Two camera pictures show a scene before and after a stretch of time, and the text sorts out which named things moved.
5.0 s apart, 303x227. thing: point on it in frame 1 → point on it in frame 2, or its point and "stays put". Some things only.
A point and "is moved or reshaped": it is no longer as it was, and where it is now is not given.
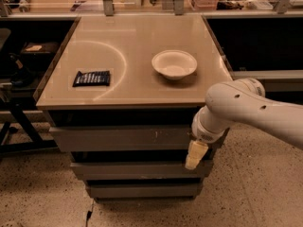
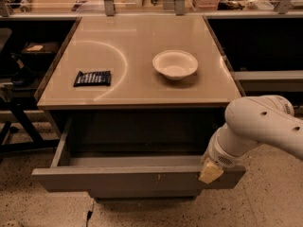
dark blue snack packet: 92,78 stays put
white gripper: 204,132 → 220,155
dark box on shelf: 39,51 stays put
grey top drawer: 89,138 is moved or reshaped
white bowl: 174,64 stays put
